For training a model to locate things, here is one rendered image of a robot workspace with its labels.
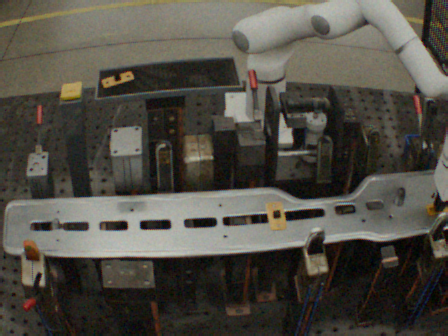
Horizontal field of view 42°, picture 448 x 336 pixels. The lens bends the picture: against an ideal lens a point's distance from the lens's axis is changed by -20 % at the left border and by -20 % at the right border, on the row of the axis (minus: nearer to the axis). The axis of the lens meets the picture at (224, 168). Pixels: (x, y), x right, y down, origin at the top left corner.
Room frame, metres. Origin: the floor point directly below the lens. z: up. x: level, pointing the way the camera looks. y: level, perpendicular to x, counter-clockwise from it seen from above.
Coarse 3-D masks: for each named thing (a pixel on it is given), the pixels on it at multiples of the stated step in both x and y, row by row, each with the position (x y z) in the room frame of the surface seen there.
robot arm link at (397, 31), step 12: (360, 0) 1.36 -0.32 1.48; (372, 0) 1.32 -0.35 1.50; (384, 0) 1.32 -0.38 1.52; (372, 12) 1.30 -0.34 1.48; (384, 12) 1.28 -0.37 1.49; (396, 12) 1.29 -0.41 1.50; (372, 24) 1.31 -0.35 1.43; (384, 24) 1.27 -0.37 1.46; (396, 24) 1.26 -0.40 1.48; (408, 24) 1.28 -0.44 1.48; (384, 36) 1.27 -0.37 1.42; (396, 36) 1.24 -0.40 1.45; (408, 36) 1.24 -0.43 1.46; (396, 48) 1.24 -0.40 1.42
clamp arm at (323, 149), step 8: (320, 136) 1.25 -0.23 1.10; (328, 136) 1.25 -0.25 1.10; (320, 144) 1.23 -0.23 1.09; (328, 144) 1.23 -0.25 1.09; (320, 152) 1.23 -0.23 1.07; (328, 152) 1.23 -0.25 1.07; (320, 160) 1.23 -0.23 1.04; (328, 160) 1.23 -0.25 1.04; (320, 168) 1.22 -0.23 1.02; (328, 168) 1.22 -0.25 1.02; (320, 176) 1.22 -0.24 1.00; (328, 176) 1.22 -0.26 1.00
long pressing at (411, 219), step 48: (192, 192) 1.14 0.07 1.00; (240, 192) 1.15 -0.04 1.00; (384, 192) 1.17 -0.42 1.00; (432, 192) 1.17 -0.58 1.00; (48, 240) 0.95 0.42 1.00; (96, 240) 0.97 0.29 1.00; (144, 240) 0.99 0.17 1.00; (192, 240) 1.00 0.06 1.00; (240, 240) 1.01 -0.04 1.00; (288, 240) 1.01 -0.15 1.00; (336, 240) 1.01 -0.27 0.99; (384, 240) 1.01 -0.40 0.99
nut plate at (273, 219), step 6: (270, 204) 1.12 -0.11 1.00; (276, 204) 1.12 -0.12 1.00; (270, 210) 1.10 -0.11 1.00; (276, 210) 1.09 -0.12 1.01; (282, 210) 1.10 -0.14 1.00; (270, 216) 1.08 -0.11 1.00; (276, 216) 1.07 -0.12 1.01; (282, 216) 1.08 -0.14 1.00; (270, 222) 1.06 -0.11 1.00; (276, 222) 1.06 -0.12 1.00; (282, 222) 1.06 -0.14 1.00; (276, 228) 1.04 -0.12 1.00; (282, 228) 1.04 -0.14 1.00
